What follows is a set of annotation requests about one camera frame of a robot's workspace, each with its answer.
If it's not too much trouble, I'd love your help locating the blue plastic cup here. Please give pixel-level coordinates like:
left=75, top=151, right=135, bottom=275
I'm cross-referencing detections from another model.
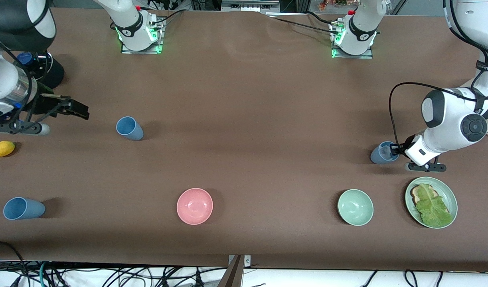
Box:
left=3, top=197, right=45, bottom=220
left=116, top=116, right=144, bottom=141
left=370, top=141, right=400, bottom=165

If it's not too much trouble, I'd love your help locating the black round container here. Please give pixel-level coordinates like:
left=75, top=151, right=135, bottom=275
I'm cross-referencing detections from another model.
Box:
left=12, top=51, right=65, bottom=89

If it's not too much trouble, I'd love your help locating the toasted bread slice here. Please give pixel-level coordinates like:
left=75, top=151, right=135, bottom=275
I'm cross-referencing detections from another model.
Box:
left=411, top=184, right=440, bottom=208

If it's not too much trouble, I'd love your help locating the mint green plate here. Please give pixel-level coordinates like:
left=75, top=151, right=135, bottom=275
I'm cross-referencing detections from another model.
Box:
left=405, top=177, right=458, bottom=229

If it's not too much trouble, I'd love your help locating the green lettuce leaf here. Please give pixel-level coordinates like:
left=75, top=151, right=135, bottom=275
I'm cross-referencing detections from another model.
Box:
left=415, top=183, right=453, bottom=228

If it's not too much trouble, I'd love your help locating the mint green bowl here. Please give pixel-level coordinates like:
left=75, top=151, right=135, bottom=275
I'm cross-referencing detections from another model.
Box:
left=337, top=189, right=374, bottom=226

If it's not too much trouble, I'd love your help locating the pink bowl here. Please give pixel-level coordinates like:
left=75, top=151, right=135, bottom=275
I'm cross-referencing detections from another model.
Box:
left=176, top=188, right=213, bottom=226

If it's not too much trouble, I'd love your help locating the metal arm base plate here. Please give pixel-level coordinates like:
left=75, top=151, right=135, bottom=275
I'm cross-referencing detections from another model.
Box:
left=120, top=18, right=165, bottom=55
left=330, top=22, right=374, bottom=59

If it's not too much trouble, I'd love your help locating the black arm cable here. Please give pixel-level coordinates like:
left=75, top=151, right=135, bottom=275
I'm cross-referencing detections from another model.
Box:
left=443, top=0, right=488, bottom=104

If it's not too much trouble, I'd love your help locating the aluminium frame rail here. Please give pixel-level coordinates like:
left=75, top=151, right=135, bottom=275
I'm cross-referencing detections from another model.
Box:
left=221, top=0, right=280, bottom=12

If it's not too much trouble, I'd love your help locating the metal table bracket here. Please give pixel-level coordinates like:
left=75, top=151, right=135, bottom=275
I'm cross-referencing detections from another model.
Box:
left=227, top=254, right=251, bottom=287

